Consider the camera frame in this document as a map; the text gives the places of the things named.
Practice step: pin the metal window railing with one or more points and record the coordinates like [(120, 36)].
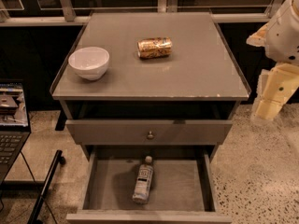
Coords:
[(56, 12)]

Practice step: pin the black laptop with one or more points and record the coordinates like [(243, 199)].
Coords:
[(14, 123)]

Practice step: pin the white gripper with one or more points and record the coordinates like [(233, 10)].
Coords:
[(282, 34)]

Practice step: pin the gold drink can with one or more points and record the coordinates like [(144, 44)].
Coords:
[(156, 47)]

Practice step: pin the grey drawer cabinet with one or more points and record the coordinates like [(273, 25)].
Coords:
[(198, 80)]

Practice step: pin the round metal drawer knob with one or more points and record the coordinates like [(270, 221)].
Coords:
[(150, 135)]

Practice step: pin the clear blue plastic bottle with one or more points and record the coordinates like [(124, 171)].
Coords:
[(143, 181)]

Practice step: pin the open middle drawer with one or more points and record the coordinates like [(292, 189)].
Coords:
[(182, 189)]

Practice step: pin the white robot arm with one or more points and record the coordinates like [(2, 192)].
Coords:
[(280, 39)]

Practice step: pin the white ceramic bowl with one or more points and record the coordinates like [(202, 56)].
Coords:
[(89, 63)]

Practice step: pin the closed grey top drawer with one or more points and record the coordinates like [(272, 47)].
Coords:
[(134, 132)]

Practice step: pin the black laptop stand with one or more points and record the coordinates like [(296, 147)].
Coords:
[(41, 187)]

